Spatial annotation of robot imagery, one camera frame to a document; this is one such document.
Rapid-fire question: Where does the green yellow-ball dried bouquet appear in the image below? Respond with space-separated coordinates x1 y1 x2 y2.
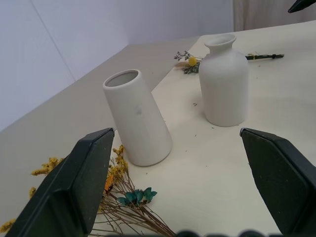
173 50 285 75

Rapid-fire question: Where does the beige curtain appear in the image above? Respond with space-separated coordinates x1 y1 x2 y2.
232 0 316 32

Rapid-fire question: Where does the white flared-neck ceramic vase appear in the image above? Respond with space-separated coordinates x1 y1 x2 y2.
198 34 249 127

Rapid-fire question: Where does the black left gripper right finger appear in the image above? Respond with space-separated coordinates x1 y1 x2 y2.
239 127 316 236

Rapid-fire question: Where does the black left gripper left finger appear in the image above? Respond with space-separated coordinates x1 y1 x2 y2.
5 127 115 237

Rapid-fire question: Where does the white cylindrical ceramic vase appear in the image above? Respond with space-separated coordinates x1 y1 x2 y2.
102 69 173 166

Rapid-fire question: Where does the yellow and teal dried bouquet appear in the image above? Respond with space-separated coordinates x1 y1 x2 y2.
0 145 176 237

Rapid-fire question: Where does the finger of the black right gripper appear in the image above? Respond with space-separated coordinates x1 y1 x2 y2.
288 0 316 14

